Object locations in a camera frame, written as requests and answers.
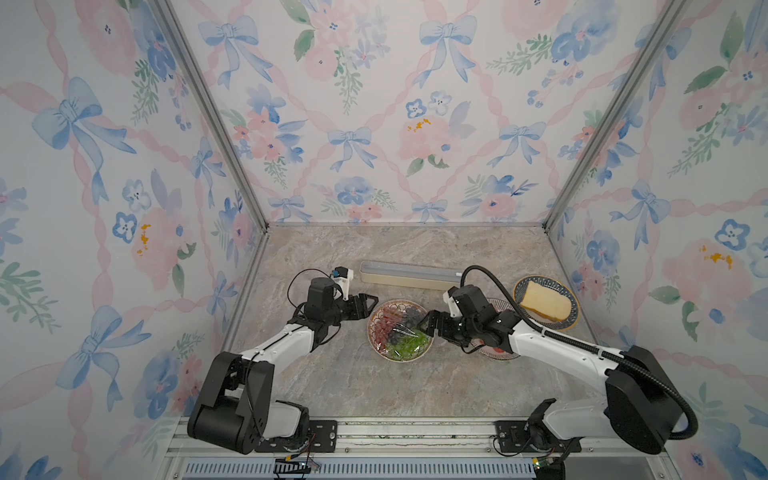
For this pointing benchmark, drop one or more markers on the dark blue yellow-rimmed plate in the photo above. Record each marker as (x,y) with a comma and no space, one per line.
(546,303)

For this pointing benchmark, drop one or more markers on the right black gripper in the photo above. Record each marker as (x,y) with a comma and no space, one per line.
(431,320)

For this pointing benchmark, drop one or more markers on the round plate with grapes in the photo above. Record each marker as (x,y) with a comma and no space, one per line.
(399,330)

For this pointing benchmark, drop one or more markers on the mixed colour grapes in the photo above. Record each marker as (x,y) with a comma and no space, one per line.
(401,332)

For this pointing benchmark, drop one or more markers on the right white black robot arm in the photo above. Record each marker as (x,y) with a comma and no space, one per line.
(636,400)

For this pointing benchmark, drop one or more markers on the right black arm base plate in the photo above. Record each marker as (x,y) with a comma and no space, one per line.
(514,437)

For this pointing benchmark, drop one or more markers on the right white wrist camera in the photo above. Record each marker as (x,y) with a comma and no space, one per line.
(451,303)

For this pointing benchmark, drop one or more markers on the cream plastic wrap dispenser box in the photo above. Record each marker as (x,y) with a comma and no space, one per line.
(410,276)

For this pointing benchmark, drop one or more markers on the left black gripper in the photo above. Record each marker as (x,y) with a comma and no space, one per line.
(359,301)

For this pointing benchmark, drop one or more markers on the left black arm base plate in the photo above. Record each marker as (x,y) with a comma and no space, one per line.
(317,436)

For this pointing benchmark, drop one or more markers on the aluminium mounting rail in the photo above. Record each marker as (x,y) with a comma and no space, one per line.
(419,448)

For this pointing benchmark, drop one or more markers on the slice of bread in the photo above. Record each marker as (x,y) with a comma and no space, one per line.
(546,302)

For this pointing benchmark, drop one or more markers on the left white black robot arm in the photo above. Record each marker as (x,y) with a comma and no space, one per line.
(235,408)

